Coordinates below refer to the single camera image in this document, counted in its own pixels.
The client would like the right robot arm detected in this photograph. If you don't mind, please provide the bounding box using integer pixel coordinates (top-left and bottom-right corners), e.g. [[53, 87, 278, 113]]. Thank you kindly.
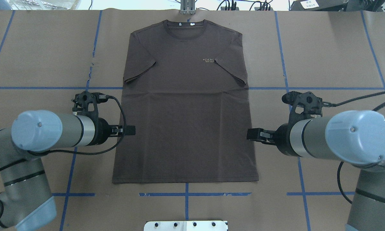
[[246, 111, 385, 231]]

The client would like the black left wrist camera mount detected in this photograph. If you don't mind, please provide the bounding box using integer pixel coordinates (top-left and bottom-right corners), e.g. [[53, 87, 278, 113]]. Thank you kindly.
[[71, 91, 108, 119]]

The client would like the dark brown t-shirt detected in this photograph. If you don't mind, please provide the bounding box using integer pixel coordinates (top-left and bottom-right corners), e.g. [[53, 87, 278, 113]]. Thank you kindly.
[[112, 20, 259, 184]]

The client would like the white metal mounting plate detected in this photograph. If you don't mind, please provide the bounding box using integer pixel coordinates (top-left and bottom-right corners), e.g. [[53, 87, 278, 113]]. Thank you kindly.
[[143, 220, 229, 231]]

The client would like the aluminium profile post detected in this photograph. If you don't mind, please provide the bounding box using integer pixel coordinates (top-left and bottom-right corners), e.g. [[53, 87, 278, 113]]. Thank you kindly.
[[178, 0, 196, 15]]

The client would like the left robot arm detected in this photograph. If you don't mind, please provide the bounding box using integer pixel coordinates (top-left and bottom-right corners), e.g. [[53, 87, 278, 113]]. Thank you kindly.
[[0, 110, 136, 231]]

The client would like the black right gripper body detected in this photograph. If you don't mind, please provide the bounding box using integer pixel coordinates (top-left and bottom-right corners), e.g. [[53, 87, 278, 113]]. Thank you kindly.
[[269, 125, 293, 156]]

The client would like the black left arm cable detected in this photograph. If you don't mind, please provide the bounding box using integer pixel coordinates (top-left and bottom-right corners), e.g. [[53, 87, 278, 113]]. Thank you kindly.
[[0, 95, 127, 229]]

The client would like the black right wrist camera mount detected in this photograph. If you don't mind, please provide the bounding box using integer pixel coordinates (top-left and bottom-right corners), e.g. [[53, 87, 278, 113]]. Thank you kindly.
[[281, 91, 333, 127]]

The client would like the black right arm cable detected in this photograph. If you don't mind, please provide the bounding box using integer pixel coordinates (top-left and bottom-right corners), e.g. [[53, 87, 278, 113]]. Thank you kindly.
[[322, 89, 385, 206]]

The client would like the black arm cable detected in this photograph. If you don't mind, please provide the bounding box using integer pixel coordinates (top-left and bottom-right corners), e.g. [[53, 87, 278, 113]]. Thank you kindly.
[[322, 89, 385, 206], [0, 95, 127, 229]]

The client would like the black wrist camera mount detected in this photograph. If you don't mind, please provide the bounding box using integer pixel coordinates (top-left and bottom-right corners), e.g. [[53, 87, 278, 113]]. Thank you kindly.
[[71, 91, 108, 119], [281, 91, 333, 127]]

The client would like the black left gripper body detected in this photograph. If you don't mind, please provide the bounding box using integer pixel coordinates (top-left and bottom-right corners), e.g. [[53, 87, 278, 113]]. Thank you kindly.
[[94, 117, 113, 145]]

